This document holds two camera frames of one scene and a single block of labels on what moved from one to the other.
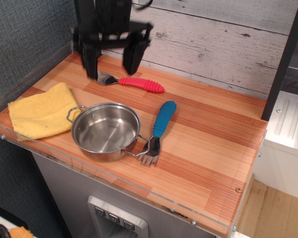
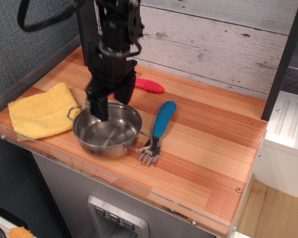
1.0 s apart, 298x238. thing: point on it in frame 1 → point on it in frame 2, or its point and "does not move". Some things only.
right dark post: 286,58 does not move
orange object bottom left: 20,232 does not move
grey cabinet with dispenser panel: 87,207 does not move
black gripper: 94,30 → 108,65
